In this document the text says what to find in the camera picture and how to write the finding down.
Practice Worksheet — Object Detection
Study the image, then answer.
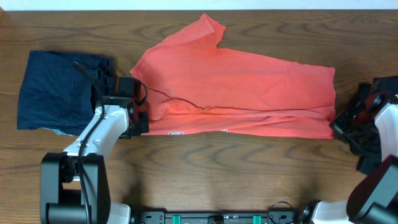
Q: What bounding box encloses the folded navy blue garment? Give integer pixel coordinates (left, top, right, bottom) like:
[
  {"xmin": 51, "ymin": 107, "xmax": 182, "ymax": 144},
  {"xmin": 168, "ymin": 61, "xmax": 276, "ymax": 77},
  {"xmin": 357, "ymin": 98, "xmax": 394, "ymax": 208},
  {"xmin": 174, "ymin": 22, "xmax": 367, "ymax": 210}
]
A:
[{"xmin": 17, "ymin": 50, "xmax": 114, "ymax": 136}]

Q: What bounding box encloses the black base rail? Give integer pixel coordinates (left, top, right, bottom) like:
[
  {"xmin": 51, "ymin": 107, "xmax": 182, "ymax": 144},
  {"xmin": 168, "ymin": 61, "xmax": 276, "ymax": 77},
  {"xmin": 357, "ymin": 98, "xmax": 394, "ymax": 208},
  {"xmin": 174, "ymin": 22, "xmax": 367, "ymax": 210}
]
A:
[{"xmin": 134, "ymin": 209, "xmax": 312, "ymax": 224}]

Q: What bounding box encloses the coral red t-shirt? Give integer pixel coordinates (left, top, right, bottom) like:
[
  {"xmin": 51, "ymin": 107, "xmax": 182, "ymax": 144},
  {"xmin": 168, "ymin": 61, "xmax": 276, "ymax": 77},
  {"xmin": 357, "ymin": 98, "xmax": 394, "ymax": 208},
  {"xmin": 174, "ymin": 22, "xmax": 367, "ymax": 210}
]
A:
[{"xmin": 131, "ymin": 14, "xmax": 336, "ymax": 139}]

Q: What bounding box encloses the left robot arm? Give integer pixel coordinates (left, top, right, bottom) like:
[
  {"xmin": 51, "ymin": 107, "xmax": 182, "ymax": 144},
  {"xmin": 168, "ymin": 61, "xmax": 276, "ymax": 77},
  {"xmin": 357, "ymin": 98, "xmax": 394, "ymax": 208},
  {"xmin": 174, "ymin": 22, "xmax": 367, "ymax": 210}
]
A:
[{"xmin": 40, "ymin": 77, "xmax": 149, "ymax": 224}]

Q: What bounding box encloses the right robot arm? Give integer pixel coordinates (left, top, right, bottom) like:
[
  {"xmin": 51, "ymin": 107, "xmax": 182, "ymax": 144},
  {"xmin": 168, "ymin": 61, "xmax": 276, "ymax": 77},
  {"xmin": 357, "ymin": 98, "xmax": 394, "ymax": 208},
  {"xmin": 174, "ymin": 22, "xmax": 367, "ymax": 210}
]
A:
[{"xmin": 298, "ymin": 77, "xmax": 397, "ymax": 224}]

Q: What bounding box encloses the black garment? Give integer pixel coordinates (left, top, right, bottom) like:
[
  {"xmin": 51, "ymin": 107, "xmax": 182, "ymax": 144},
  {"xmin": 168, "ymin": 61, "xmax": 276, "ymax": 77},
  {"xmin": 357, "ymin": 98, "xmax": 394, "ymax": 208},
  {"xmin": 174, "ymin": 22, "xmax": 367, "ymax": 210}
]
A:
[{"xmin": 347, "ymin": 76, "xmax": 397, "ymax": 174}]

